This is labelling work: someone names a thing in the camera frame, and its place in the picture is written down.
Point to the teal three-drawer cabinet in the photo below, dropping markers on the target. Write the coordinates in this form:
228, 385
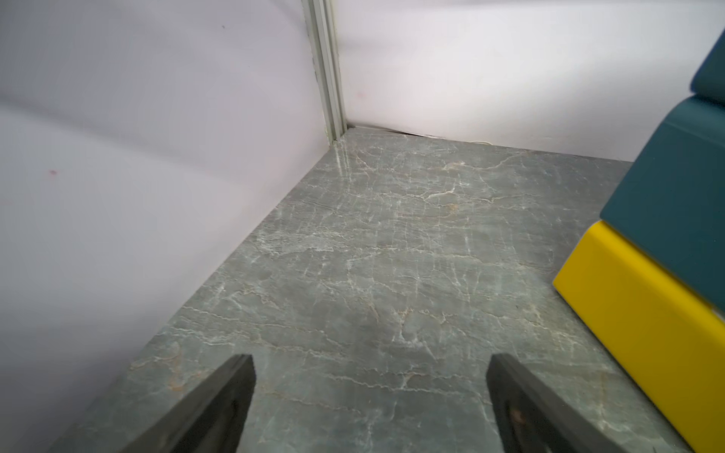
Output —
670, 204

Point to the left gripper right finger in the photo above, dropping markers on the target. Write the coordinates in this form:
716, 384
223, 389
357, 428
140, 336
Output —
532, 418

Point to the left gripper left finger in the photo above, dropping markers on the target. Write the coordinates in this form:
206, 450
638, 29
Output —
211, 418

